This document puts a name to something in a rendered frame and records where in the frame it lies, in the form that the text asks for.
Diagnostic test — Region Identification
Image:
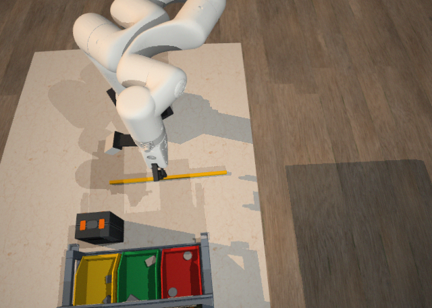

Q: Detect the grey metal shelf rack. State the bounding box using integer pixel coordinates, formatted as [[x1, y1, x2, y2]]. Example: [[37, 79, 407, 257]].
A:
[[56, 232, 214, 308]]

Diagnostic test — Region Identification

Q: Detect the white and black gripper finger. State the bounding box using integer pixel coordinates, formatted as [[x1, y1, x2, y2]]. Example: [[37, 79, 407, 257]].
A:
[[152, 163, 167, 182]]

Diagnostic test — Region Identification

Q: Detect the grey round disc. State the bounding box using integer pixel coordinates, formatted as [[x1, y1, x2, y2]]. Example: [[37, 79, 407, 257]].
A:
[[168, 287, 178, 297], [184, 251, 192, 260]]

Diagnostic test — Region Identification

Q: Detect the green open bin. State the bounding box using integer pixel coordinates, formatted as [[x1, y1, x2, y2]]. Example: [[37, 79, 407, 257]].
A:
[[117, 249, 161, 303]]

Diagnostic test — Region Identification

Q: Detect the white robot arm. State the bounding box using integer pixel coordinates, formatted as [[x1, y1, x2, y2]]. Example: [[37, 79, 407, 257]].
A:
[[73, 0, 226, 155]]

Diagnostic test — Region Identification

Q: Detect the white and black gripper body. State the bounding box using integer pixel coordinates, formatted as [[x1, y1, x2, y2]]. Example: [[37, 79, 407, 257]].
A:
[[139, 131, 168, 169]]

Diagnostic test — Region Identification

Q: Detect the red bin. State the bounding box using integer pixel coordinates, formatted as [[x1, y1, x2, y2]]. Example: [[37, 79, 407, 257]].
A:
[[161, 246, 203, 299]]

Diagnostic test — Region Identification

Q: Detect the yellow open bin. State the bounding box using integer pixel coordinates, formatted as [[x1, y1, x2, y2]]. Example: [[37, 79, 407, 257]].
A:
[[73, 253, 122, 305]]

